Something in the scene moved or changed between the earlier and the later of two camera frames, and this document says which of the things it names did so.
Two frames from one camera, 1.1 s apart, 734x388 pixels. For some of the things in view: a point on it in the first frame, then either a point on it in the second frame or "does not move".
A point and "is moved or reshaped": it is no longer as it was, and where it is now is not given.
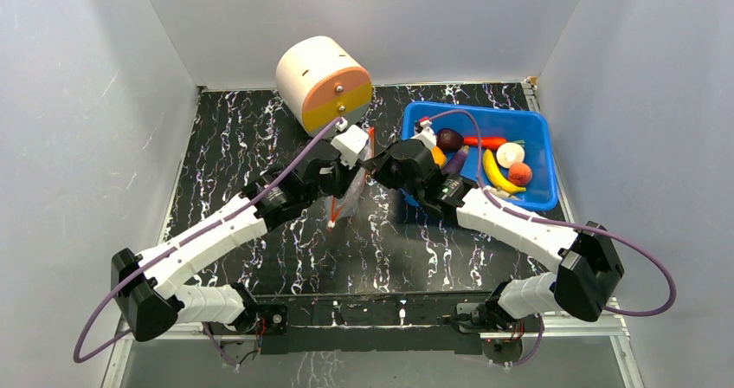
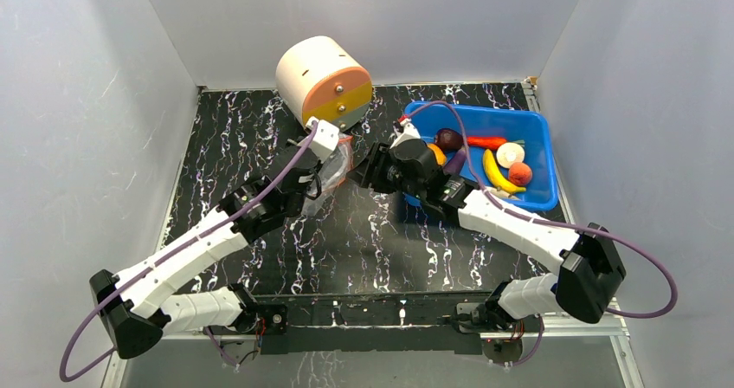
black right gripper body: [383, 167] does not move
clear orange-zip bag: [343, 205] is moved or reshaped
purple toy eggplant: [454, 164] does not move
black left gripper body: [338, 178] does not move
